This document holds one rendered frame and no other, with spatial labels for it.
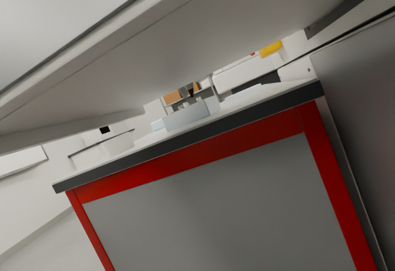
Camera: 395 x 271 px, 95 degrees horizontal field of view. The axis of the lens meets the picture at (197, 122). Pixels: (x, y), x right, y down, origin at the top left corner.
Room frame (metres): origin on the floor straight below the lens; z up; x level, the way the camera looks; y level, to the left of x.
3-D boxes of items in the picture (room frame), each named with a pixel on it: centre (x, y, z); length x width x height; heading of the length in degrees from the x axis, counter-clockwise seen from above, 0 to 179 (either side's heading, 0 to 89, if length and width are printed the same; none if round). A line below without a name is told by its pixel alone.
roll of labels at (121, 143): (0.47, 0.21, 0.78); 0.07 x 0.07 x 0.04
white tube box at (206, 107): (0.46, 0.00, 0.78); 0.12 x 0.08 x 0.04; 63
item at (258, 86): (0.65, -0.19, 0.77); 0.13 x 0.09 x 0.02; 74
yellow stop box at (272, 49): (0.48, -0.24, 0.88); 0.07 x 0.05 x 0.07; 163
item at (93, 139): (3.76, 1.90, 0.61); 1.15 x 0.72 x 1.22; 163
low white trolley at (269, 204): (0.64, 0.00, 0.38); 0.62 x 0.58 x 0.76; 163
